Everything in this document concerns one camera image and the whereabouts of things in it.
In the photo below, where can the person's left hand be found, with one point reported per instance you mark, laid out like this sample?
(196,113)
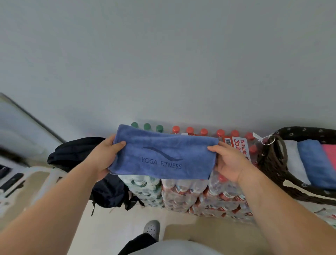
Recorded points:
(101,157)

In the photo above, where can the person's right hand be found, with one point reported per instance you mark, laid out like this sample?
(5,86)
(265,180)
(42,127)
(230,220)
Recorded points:
(233,164)

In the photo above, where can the person's right thumb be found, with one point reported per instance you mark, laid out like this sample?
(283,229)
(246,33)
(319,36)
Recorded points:
(217,150)

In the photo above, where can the person's left thumb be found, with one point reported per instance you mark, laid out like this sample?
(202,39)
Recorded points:
(119,145)

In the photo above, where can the blue printed towel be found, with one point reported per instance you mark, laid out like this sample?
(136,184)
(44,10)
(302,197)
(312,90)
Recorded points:
(162,152)

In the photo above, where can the person's left forearm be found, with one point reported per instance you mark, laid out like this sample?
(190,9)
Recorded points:
(49,210)

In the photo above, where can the person's right forearm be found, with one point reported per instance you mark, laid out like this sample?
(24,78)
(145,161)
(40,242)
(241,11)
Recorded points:
(283,218)

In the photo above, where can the red and white pack label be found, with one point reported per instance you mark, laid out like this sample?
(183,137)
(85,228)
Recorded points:
(240,145)

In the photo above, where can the black backpack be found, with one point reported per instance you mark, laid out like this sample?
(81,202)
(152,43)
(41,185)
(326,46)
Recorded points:
(78,149)

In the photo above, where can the white basket tag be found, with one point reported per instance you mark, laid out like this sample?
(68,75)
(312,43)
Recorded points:
(258,137)

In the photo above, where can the stack of green-capped water bottles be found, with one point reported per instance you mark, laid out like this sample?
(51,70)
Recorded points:
(147,187)

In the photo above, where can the stack of red-capped water bottles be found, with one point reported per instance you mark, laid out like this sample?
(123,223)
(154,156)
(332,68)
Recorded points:
(189,197)

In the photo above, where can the dark brown woven basket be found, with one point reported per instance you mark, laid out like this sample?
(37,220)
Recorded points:
(273,163)

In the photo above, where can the white folded towel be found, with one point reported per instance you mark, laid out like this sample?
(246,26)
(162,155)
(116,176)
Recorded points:
(294,160)

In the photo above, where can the white plastic chair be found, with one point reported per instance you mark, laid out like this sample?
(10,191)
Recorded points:
(47,181)

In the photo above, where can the grey perforated clog shoe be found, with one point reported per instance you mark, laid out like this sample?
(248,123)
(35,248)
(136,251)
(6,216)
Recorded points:
(152,229)

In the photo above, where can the grey framed panel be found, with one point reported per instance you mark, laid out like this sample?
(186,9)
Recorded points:
(23,131)

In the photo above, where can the person's black trouser leg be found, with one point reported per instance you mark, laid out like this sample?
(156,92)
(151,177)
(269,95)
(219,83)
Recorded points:
(137,243)

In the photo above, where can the blue plain folded towel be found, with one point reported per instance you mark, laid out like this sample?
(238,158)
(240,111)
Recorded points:
(316,163)

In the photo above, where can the pink folded towel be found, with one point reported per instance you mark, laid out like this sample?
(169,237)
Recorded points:
(330,155)

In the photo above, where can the black flat device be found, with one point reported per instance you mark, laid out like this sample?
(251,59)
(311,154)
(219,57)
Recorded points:
(11,181)

